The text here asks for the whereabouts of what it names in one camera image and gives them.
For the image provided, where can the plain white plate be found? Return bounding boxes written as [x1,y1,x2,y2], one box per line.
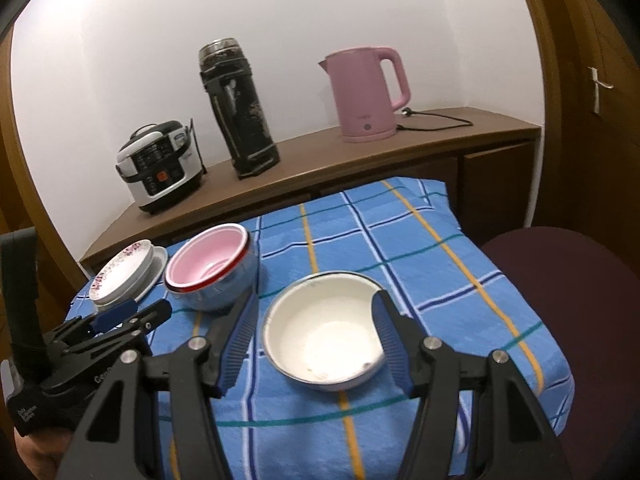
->
[111,246,168,304]

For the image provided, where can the black thermos flask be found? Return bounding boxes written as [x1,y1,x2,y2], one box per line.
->
[198,38,280,180]

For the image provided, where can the white floral plate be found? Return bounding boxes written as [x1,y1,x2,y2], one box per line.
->
[89,240,154,304]

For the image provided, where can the silver door handle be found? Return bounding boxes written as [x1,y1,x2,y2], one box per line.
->
[588,66,614,115]

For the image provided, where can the white enamel bowl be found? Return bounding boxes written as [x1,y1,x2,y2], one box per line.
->
[262,271,384,391]

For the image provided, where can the black kettle power cable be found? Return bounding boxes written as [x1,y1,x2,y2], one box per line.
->
[397,106,475,132]

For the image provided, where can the person's left hand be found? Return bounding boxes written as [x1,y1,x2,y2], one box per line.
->
[14,428,73,480]

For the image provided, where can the dark maroon chair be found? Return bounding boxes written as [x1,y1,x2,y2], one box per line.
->
[482,226,639,479]

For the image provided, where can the large steel bowl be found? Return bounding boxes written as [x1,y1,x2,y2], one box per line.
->
[167,240,259,312]

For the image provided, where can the white black rice cooker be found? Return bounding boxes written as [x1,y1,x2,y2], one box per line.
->
[115,120,206,214]

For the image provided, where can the pink electric kettle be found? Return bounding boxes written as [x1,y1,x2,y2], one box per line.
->
[319,47,411,143]

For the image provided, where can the brown wooden cabinet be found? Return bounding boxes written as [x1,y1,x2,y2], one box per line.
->
[80,107,541,271]

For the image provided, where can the brown wooden door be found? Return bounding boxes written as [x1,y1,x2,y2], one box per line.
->
[526,0,639,266]

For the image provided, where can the pink red plastic bowl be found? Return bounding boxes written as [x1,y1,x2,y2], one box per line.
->
[165,223,250,292]

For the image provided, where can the blue plaid tablecloth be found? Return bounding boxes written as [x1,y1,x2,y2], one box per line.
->
[67,175,576,480]

